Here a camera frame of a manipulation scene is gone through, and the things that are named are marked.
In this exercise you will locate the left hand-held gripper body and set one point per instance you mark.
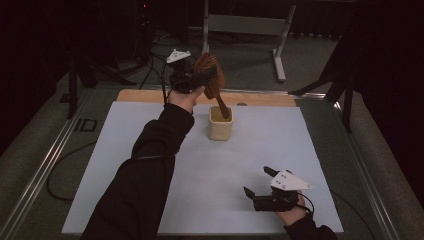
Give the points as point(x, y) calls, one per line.
point(181, 75)

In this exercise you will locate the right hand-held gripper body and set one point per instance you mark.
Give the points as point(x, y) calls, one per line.
point(286, 181)

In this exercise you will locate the brown wooden hairbrush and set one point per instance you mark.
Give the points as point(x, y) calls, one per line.
point(218, 83)

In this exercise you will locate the beige square cup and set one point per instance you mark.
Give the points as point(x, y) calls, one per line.
point(220, 130)

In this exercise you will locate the person's left hand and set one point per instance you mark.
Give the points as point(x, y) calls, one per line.
point(183, 100)

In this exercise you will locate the person's right hand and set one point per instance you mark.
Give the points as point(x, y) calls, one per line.
point(293, 216)

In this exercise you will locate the white table mat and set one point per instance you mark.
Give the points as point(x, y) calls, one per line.
point(233, 160)

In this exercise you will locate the white metal stand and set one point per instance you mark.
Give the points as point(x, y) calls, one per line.
point(245, 25)

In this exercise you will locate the dark equipment rack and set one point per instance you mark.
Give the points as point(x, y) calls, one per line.
point(133, 30)

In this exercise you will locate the black metal stand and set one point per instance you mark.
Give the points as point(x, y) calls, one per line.
point(72, 93)
point(347, 106)

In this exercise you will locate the metal floor rail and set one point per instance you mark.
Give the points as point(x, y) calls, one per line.
point(266, 92)
point(370, 186)
point(40, 173)

